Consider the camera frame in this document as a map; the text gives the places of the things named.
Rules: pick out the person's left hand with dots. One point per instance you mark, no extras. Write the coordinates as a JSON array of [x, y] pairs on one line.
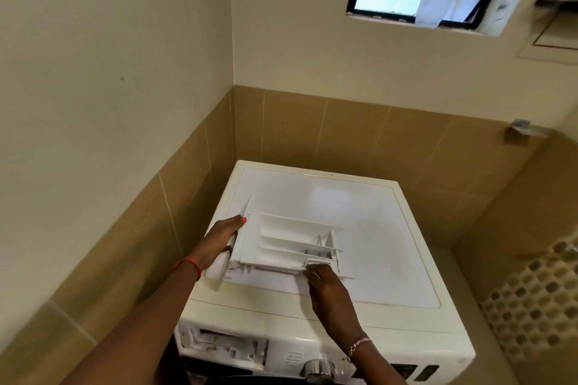
[[212, 245]]

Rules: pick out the person's right hand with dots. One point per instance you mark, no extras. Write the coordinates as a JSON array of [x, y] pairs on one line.
[[332, 303]]

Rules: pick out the person's right thumb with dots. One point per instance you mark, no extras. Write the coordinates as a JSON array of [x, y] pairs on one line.
[[309, 280]]

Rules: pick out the person's left thumb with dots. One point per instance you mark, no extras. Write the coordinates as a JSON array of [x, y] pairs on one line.
[[235, 222]]

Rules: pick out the white detergent drawer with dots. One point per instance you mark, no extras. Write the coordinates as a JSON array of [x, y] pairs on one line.
[[280, 240]]

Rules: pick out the person's left forearm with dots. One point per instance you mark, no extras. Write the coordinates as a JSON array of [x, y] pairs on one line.
[[140, 330]]

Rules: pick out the person's right forearm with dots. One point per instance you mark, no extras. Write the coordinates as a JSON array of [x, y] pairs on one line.
[[375, 366]]

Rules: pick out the white front-load washing machine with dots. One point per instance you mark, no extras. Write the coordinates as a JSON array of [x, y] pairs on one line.
[[370, 236]]

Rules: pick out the silver washing machine knob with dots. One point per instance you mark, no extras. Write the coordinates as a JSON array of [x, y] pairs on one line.
[[319, 372]]

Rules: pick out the white paper in window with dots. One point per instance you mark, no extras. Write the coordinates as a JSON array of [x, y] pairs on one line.
[[434, 8]]

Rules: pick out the black bar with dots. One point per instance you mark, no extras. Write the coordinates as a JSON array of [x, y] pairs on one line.
[[555, 2]]

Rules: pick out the metal wall bracket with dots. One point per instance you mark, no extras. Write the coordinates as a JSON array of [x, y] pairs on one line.
[[524, 126]]

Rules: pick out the beige wall access panel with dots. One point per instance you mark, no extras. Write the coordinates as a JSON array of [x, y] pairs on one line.
[[555, 39]]

